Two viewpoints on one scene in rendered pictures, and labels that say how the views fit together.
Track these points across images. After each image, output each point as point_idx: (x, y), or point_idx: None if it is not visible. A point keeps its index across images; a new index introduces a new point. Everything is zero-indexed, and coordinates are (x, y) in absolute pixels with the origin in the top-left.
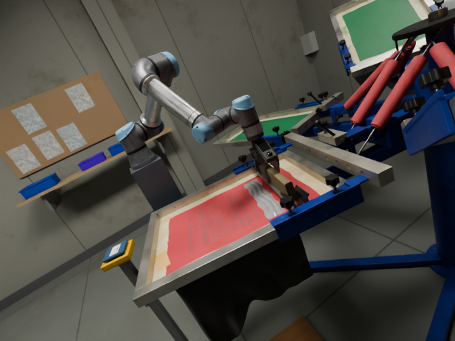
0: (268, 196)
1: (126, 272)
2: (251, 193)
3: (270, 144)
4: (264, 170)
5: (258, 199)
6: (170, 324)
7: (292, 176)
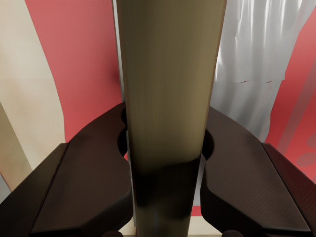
0: (238, 24)
1: None
2: (264, 129)
3: None
4: (225, 154)
5: (276, 53)
6: None
7: (66, 111)
